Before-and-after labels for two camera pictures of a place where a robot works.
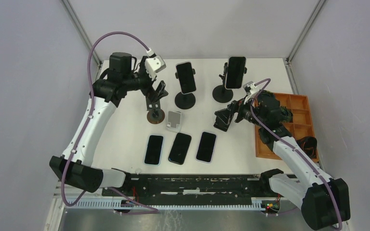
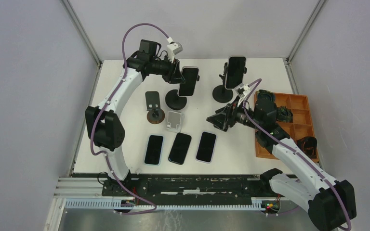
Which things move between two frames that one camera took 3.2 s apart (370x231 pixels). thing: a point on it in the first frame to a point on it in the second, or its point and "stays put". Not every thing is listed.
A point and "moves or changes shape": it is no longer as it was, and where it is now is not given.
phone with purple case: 206,147 stays put
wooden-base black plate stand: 155,115 stays put
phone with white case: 179,148 stays put
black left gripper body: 145,83 to 169,70
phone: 186,77 moves or changes shape
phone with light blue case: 154,150 stays put
